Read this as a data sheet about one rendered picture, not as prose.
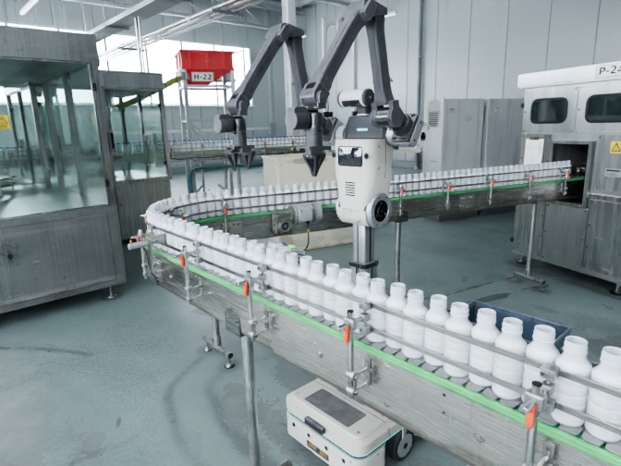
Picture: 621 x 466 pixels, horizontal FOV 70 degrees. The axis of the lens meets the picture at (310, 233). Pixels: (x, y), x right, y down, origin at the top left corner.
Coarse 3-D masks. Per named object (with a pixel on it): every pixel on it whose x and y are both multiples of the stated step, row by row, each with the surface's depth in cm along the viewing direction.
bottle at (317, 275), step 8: (312, 264) 132; (320, 264) 132; (312, 272) 133; (320, 272) 132; (312, 280) 132; (320, 280) 132; (312, 288) 132; (312, 296) 133; (320, 296) 133; (320, 304) 133; (312, 312) 134; (320, 312) 134
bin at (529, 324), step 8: (472, 304) 155; (480, 304) 155; (488, 304) 152; (472, 312) 156; (496, 312) 151; (504, 312) 149; (512, 312) 146; (472, 320) 157; (496, 320) 151; (528, 320) 143; (536, 320) 141; (544, 320) 139; (528, 328) 143; (560, 328) 136; (568, 328) 133; (528, 336) 144; (560, 336) 129; (560, 344) 130
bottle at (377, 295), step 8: (376, 280) 118; (384, 280) 116; (376, 288) 115; (384, 288) 116; (368, 296) 117; (376, 296) 115; (384, 296) 115; (384, 304) 115; (368, 312) 117; (376, 312) 115; (376, 320) 116; (384, 320) 116; (376, 328) 116; (384, 328) 117; (368, 336) 118; (376, 336) 117
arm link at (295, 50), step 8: (280, 24) 182; (272, 32) 185; (296, 32) 187; (288, 40) 189; (296, 40) 188; (288, 48) 191; (296, 48) 190; (296, 56) 191; (296, 64) 192; (304, 64) 194; (296, 72) 193; (304, 72) 195; (296, 80) 195; (304, 80) 195; (296, 88) 197
